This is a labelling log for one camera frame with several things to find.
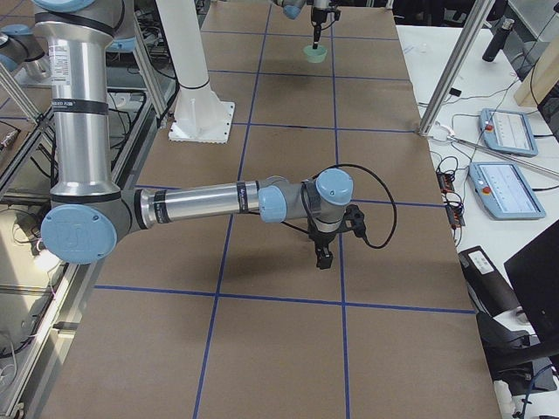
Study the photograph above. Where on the small red circuit board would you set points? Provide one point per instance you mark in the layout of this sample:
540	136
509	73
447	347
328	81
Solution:
445	182

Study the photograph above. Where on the aluminium frame post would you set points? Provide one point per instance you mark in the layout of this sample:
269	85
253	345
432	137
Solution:
469	32

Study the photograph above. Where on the upper blue teach pendant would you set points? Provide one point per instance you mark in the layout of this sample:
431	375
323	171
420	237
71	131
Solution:
507	132

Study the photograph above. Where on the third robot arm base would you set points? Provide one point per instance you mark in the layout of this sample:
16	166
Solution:
20	47

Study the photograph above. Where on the blue teach pendant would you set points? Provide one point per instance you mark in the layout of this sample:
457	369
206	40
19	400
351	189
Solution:
507	132
504	192

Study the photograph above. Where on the white column pedestal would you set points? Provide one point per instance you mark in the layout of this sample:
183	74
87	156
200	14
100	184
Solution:
199	114

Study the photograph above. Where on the black box with label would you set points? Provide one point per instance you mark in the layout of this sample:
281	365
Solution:
489	289

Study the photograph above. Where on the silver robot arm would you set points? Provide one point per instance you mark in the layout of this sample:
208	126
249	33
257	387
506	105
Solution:
90	213
292	8

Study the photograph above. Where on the lower blue teach pendant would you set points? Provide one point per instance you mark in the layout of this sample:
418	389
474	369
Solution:
504	192

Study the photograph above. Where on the black cylindrical bottle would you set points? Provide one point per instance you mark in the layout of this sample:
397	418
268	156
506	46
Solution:
499	39

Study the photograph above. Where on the mint green bowl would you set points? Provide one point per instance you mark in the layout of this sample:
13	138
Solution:
315	54

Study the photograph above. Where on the metal rod on table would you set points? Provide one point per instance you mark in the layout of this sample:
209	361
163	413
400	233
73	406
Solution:
509	157

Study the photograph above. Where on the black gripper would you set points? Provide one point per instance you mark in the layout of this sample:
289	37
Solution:
320	16
323	239

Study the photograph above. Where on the black monitor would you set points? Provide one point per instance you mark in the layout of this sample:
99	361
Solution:
533	273

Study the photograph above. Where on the wooden board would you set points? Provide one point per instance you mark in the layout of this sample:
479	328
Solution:
540	18

